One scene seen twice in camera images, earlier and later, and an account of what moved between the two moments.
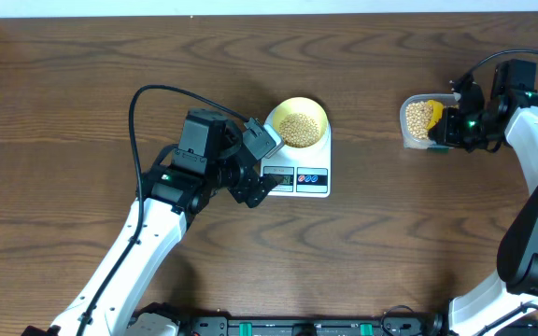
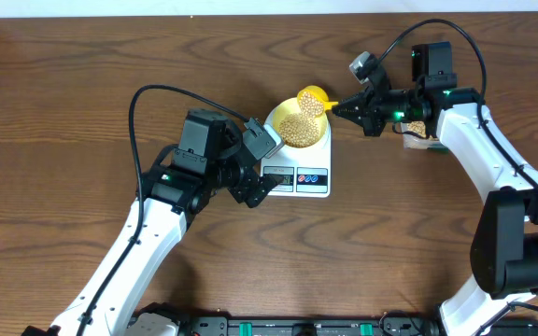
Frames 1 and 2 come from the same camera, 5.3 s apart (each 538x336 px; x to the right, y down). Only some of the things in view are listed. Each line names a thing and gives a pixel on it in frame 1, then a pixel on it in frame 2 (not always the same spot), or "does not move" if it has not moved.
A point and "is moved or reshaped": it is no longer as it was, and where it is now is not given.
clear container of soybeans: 415,116 does not move
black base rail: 427,325 does not move
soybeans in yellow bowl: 299,130 does not move
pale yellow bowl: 301,122 does not move
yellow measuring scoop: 437,113 is moved or reshaped
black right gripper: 445,132 → 368,117
